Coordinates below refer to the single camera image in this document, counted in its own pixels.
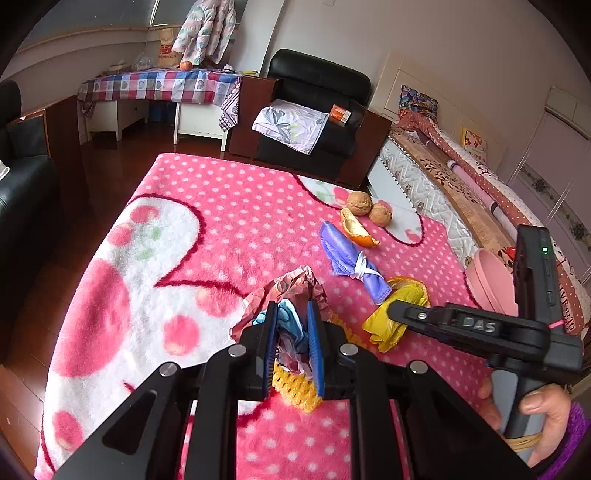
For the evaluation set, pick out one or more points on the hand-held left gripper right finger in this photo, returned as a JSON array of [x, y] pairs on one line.
[[316, 346]]

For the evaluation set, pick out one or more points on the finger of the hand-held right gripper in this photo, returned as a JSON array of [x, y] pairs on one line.
[[420, 318]]

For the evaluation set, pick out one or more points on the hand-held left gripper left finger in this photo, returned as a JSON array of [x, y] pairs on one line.
[[271, 341]]

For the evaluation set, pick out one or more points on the yellow plastic bag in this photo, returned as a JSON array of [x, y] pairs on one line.
[[388, 327]]

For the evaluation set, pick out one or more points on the yellow foam net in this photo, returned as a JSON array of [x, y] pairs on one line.
[[295, 392]]

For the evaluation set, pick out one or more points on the pink blue wrapper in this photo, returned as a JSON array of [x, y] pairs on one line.
[[291, 288]]

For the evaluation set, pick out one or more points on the pink plastic basin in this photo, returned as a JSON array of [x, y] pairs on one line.
[[489, 281]]

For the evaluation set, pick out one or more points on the person's right hand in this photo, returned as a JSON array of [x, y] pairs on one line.
[[549, 415]]

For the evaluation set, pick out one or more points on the purple face mask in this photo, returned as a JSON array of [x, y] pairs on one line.
[[344, 249]]

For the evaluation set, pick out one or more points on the walnut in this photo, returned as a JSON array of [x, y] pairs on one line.
[[381, 214], [359, 203]]

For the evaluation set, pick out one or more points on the white quilted mattress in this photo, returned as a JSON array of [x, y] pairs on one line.
[[415, 180]]

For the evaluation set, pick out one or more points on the pink dotted blanket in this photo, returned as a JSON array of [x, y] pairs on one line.
[[221, 203]]

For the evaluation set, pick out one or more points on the white wardrobe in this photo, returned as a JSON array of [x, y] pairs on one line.
[[554, 152]]

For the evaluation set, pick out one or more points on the yellow floral pillow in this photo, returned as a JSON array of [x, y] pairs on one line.
[[475, 139]]

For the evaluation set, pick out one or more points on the small orange box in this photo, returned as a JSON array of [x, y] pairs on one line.
[[340, 114]]

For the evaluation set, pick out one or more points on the colourful patterned pillow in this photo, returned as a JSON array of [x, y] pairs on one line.
[[418, 99]]

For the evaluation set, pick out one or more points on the floral white pillowcase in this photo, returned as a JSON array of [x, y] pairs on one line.
[[291, 122]]

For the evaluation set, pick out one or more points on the white desk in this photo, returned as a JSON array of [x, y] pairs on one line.
[[198, 120]]

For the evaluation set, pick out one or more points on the cream headboard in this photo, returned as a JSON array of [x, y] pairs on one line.
[[429, 78]]

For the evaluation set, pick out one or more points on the black leather armchair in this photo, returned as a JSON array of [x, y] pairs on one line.
[[318, 71]]

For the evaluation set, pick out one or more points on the checked tablecloth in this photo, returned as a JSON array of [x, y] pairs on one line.
[[161, 85]]

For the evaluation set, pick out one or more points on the orange fruit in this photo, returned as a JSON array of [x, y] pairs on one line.
[[186, 65]]

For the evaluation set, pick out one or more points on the black leather sofa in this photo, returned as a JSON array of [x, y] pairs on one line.
[[23, 194]]

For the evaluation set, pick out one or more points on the clear plastic bag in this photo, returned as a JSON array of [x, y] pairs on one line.
[[144, 61]]

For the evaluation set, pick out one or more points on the brown paper bag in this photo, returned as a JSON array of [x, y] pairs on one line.
[[167, 46]]

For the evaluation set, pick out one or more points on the white patterned puffer jacket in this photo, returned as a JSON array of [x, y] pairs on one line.
[[207, 32]]

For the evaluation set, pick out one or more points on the window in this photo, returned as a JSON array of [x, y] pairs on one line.
[[92, 14]]

